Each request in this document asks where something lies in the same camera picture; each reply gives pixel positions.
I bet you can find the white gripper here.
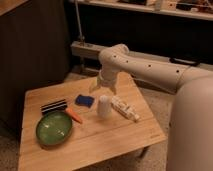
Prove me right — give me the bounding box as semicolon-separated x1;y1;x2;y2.
89;73;117;95

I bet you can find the white ceramic cup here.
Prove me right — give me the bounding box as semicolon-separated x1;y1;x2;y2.
97;95;111;118

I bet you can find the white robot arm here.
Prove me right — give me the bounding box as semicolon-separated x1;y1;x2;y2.
96;44;213;171

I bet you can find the blue sponge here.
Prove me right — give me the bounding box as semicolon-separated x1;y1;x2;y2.
75;95;94;108

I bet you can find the orange toy carrot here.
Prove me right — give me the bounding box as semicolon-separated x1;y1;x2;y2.
65;108;83;124

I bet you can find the grey metal shelf beam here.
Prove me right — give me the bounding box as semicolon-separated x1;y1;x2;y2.
70;40;213;78

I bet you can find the black white striped block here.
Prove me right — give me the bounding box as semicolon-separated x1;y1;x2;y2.
41;99;67;115

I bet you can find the wooden table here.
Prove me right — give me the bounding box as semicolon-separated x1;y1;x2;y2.
18;72;166;171

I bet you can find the metal vertical pole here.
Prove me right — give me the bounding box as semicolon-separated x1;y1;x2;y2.
74;0;85;46

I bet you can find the green round plate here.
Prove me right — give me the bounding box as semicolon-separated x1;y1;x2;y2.
35;111;73;146

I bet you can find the upper cluttered shelf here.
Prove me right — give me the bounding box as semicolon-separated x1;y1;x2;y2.
69;0;213;21

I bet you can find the black handle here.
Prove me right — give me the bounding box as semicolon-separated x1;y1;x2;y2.
169;58;200;67

